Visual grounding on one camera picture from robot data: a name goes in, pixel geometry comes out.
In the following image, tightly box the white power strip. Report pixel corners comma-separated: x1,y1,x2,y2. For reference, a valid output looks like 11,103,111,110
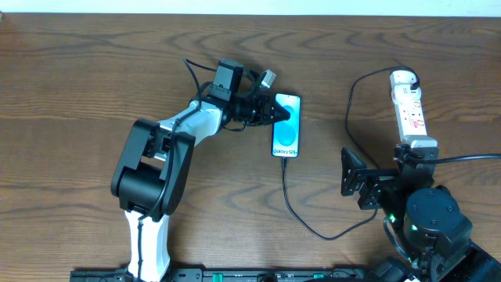
391,84,427,140

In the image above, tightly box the black USB-C charging cable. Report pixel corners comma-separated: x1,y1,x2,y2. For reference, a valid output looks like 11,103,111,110
279,65,421,241

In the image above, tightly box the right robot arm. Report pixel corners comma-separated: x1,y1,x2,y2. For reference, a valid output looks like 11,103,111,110
341,145,500,281

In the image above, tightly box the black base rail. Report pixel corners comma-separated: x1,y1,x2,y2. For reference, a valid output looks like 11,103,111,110
69,268,365,282

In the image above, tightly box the blue Galaxy smartphone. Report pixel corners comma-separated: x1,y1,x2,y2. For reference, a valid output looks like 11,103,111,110
271,93,301,158

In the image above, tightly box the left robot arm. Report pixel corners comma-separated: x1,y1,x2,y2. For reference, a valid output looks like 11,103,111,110
110,60,290,281

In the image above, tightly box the white USB charger adapter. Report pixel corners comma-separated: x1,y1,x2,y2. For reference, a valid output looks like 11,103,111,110
390,70,420,89

